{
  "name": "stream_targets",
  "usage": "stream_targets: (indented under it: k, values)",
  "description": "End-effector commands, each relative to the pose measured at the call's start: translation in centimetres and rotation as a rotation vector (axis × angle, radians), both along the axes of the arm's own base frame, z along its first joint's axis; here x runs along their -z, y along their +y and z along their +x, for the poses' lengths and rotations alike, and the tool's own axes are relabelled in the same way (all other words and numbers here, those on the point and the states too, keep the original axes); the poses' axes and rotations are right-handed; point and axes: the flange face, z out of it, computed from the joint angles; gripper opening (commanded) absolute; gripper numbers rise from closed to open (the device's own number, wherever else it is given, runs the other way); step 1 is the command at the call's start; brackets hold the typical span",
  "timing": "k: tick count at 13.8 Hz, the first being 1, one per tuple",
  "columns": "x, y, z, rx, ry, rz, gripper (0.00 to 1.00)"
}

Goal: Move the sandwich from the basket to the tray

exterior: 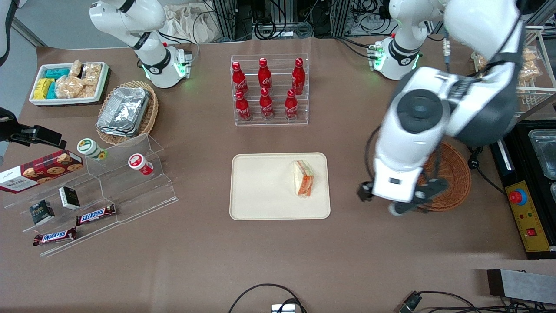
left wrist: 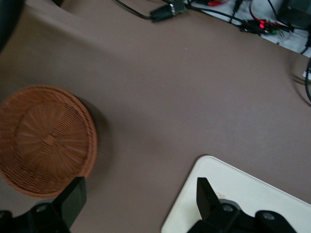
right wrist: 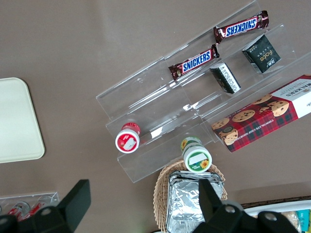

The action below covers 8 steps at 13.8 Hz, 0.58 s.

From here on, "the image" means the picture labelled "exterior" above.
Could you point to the white rectangular snack bin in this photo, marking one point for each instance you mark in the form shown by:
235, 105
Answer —
65, 101

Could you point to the green lid cup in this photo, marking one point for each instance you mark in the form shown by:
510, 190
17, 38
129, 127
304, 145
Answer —
89, 147

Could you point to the black machine with yellow panel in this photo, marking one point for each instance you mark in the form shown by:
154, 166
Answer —
512, 174

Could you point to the small black box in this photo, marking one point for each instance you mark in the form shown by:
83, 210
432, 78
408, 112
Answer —
69, 198
41, 212

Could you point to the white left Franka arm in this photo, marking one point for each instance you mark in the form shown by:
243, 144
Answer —
412, 143

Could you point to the clear acrylic bottle rack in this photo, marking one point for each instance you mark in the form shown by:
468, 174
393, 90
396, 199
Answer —
278, 121

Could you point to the triangular sandwich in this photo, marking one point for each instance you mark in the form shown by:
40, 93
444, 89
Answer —
302, 178

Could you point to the cream plastic serving tray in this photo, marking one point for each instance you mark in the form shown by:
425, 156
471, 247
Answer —
260, 187

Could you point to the clear acrylic stepped stand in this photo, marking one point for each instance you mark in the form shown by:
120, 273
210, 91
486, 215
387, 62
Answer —
17, 208
143, 195

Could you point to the red tartan cookie box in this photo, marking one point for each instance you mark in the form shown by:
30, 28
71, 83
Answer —
39, 171

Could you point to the red lid cup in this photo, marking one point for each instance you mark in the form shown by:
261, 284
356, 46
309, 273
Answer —
138, 162

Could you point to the stacked aluminium foil containers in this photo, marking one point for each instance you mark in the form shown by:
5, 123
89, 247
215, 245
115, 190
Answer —
124, 111

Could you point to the round brown wicker basket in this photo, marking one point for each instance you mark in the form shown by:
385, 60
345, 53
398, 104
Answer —
456, 174

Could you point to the bagged rice cracker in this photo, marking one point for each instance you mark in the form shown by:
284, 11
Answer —
92, 74
530, 56
481, 61
68, 87
76, 68
531, 73

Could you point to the teal snack packet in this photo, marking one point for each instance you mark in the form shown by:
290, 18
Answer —
56, 73

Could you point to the grey rectangular block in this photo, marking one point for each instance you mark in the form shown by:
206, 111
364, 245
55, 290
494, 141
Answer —
525, 284

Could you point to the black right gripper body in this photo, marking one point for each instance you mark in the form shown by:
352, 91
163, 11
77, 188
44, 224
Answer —
18, 131

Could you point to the red cola bottle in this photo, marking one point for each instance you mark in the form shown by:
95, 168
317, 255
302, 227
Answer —
264, 76
242, 108
238, 80
291, 106
298, 77
266, 105

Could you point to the brown Snickers bar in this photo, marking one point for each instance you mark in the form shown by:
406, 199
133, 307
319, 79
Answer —
54, 237
95, 214

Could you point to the oval light wicker basket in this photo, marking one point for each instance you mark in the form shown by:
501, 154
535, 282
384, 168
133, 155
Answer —
150, 117

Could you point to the yellow snack packet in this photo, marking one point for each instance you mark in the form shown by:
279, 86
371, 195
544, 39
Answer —
42, 88

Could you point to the steel pan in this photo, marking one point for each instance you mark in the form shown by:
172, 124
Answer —
545, 152

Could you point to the silver connector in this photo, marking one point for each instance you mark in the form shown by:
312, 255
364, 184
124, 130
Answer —
283, 308

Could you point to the cream cloth bag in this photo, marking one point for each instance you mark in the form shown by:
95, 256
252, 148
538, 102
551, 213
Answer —
186, 21

